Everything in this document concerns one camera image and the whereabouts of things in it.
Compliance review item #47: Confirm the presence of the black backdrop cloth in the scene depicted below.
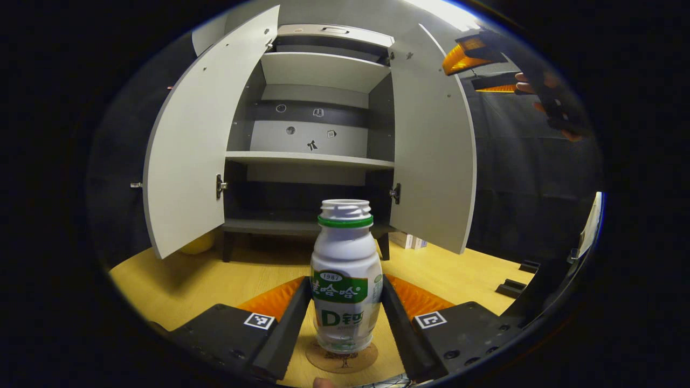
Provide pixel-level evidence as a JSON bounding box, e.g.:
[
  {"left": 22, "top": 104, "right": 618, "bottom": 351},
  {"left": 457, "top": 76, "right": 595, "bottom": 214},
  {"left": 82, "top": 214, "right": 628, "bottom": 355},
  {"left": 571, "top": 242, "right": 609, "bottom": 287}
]
[{"left": 88, "top": 30, "right": 605, "bottom": 270}]

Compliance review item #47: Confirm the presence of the white green label bottle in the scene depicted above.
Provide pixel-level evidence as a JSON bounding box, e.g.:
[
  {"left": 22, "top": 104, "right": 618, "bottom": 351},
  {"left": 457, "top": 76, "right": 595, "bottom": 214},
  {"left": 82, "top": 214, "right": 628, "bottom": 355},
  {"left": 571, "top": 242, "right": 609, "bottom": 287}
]
[{"left": 310, "top": 199, "right": 384, "bottom": 354}]

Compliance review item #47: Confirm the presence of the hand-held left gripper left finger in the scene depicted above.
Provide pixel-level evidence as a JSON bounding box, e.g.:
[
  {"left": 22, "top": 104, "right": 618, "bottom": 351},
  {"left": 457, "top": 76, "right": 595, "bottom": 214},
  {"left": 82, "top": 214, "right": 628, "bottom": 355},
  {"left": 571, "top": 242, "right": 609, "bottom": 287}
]
[{"left": 161, "top": 276, "right": 313, "bottom": 381}]

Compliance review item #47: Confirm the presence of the white cabinet drawer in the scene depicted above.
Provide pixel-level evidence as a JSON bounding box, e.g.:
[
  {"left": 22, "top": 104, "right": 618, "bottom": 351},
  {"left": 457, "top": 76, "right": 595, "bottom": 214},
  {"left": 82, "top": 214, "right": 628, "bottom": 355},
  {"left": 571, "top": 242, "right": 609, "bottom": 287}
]
[{"left": 275, "top": 24, "right": 396, "bottom": 49}]

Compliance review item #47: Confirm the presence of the yellow round object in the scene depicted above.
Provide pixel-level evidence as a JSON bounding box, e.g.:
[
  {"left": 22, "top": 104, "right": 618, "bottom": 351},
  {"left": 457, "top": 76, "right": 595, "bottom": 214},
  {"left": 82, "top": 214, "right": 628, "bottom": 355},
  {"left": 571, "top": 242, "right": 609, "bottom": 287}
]
[{"left": 180, "top": 231, "right": 216, "bottom": 255}]

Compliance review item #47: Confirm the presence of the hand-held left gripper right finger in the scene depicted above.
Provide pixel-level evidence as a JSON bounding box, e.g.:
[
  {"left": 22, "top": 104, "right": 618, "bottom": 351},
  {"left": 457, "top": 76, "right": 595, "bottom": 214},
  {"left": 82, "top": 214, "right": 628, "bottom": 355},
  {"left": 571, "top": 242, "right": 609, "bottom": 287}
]
[{"left": 379, "top": 273, "right": 528, "bottom": 383}]

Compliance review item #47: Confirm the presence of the white cabinet door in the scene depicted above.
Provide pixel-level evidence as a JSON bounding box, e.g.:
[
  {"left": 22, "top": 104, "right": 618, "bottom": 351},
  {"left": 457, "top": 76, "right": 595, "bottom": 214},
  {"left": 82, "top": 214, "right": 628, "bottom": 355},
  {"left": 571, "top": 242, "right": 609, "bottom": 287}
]
[
  {"left": 389, "top": 24, "right": 478, "bottom": 255},
  {"left": 142, "top": 5, "right": 281, "bottom": 261}
]

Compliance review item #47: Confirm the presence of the white cabinet shelf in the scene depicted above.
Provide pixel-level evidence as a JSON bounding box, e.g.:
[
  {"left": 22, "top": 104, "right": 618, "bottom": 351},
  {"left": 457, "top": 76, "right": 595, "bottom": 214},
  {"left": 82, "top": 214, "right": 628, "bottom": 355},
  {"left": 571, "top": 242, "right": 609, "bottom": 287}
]
[
  {"left": 225, "top": 150, "right": 396, "bottom": 171},
  {"left": 260, "top": 51, "right": 392, "bottom": 94}
]

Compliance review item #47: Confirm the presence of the round brown coaster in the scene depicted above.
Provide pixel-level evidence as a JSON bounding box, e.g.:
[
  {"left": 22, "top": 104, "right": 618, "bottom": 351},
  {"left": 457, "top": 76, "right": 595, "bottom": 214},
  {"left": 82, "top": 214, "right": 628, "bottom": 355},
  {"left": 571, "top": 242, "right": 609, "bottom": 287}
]
[{"left": 305, "top": 339, "right": 380, "bottom": 374}]

